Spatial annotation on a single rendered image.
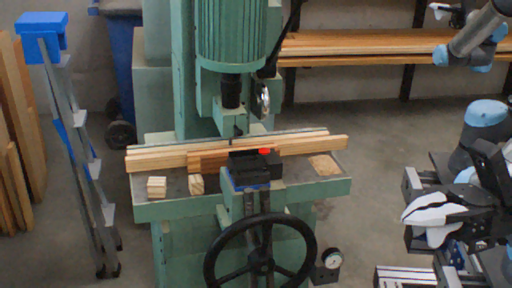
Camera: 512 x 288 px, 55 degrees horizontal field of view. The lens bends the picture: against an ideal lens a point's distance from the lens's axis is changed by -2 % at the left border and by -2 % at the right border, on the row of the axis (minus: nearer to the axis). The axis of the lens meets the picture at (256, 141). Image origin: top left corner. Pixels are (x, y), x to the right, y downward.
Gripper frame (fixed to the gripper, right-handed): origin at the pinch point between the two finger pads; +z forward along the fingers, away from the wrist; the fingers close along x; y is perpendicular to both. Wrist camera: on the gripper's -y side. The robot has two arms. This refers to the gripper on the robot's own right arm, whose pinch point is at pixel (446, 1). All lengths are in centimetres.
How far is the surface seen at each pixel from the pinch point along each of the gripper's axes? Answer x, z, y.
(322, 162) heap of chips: -71, -62, 23
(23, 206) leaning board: -194, 37, 82
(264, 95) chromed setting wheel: -83, -45, 7
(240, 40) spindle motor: -90, -63, -17
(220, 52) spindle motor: -95, -62, -15
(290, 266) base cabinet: -84, -70, 52
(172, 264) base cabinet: -117, -73, 39
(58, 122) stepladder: -155, 1, 25
